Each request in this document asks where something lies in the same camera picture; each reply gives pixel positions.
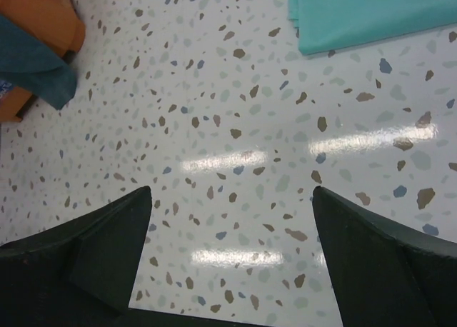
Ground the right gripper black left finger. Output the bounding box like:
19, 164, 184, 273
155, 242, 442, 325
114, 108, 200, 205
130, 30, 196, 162
0, 185, 154, 327

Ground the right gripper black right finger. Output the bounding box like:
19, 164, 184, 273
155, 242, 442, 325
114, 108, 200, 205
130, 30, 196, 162
312, 186, 456, 326

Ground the dark teal t-shirt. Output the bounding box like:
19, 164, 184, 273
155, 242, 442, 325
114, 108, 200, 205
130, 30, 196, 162
1, 16, 77, 110

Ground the folded turquoise t-shirt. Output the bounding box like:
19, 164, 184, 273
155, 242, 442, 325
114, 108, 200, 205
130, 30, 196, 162
288, 0, 456, 55

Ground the orange plastic laundry basket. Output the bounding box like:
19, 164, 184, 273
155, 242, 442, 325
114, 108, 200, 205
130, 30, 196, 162
1, 0, 86, 122

